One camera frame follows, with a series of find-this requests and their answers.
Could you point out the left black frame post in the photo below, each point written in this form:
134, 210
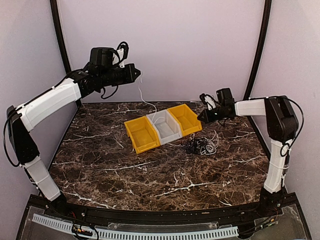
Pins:
60, 37

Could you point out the white slotted cable duct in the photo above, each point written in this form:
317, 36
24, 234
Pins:
117, 231

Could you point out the right yellow plastic bin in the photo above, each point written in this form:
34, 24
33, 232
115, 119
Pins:
186, 118

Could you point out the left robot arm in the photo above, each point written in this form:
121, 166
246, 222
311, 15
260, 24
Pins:
105, 68

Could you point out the yellow plastic bin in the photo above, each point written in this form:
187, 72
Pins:
142, 134
186, 118

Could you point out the right black frame post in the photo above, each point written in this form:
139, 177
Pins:
259, 48

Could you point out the left yellow plastic bin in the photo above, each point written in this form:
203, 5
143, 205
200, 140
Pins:
142, 134

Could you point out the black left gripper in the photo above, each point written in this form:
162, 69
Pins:
130, 77

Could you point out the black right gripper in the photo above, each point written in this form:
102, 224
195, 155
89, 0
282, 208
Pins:
207, 118

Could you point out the black front rail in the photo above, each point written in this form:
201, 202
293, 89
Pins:
234, 215

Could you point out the white plastic bin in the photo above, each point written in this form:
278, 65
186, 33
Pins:
166, 126

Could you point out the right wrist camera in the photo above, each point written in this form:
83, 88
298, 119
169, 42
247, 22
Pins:
209, 101

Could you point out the black frame post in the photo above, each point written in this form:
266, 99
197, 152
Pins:
60, 37
259, 48

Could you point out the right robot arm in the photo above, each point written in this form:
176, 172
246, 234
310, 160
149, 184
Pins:
282, 127

